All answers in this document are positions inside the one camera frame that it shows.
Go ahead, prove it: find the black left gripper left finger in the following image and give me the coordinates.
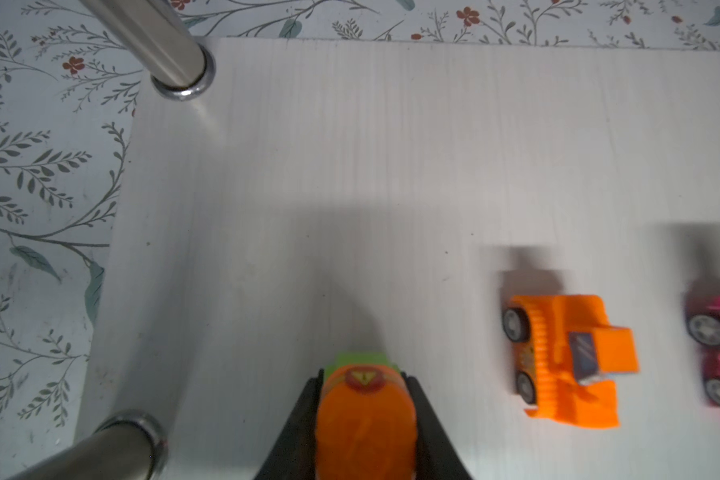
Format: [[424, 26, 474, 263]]
[[254, 369, 324, 480]]

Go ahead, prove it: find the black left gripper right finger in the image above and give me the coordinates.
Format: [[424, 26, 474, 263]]
[[403, 373, 472, 480]]

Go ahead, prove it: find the green orange mixer truck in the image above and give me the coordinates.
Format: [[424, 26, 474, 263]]
[[315, 352, 418, 479]]

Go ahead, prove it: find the orange toy bulldozer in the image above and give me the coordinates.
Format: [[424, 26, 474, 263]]
[[501, 295, 640, 429]]

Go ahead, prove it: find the white two-tier shelf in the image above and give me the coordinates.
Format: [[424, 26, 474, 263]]
[[0, 0, 720, 480]]

